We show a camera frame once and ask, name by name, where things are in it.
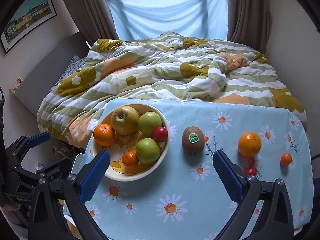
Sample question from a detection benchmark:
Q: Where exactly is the large orange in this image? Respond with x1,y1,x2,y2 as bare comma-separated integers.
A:
93,124,116,147
238,132,261,158

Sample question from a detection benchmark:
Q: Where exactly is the red cherry tomato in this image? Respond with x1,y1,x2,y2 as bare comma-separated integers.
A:
153,126,169,142
245,166,258,177

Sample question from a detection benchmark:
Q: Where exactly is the small mandarin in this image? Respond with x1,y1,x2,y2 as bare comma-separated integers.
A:
121,151,139,169
280,153,292,167

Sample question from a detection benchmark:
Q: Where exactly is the small mandarin front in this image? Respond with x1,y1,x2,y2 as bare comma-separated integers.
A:
121,151,139,169

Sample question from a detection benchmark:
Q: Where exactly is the large yellow pear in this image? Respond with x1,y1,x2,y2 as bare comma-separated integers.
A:
111,106,140,136

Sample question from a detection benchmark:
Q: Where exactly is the green apple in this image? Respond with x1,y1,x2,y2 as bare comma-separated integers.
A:
135,138,161,165
138,112,162,138

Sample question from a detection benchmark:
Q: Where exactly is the brown kiwi with sticker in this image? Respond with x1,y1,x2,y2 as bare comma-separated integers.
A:
182,126,205,154

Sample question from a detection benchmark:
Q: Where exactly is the person's left hand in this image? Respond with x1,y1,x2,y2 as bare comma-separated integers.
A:
1,202,26,230

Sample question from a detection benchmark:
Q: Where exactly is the grey bed headboard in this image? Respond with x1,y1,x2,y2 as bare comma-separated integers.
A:
15,33,89,116

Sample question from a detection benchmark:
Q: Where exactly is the cream bowl with duck print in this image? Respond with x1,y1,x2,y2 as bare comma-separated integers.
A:
87,103,170,182

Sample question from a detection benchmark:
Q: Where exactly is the patterned pillow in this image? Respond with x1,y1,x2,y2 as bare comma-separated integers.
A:
49,54,85,92

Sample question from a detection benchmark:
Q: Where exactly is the blue daisy tablecloth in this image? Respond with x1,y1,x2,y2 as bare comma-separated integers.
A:
86,99,313,239

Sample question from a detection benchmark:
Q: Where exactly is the framed houses picture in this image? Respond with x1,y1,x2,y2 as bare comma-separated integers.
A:
1,0,57,54

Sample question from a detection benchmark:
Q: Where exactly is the floral striped quilt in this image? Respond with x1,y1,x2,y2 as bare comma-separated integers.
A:
37,32,307,148

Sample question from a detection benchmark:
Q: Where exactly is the left brown curtain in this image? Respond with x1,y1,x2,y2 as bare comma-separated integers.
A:
63,0,119,45

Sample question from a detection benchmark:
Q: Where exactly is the brown curtain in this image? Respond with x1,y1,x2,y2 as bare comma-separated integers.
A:
63,0,119,45
227,0,270,53

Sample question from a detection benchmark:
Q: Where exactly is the right brown curtain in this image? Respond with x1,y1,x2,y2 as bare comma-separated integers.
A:
227,0,270,53

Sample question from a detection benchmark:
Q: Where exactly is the light blue window cloth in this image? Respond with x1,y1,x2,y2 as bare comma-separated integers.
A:
107,0,228,41

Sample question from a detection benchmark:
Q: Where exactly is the wall socket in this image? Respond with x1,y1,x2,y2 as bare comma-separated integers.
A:
10,77,23,94

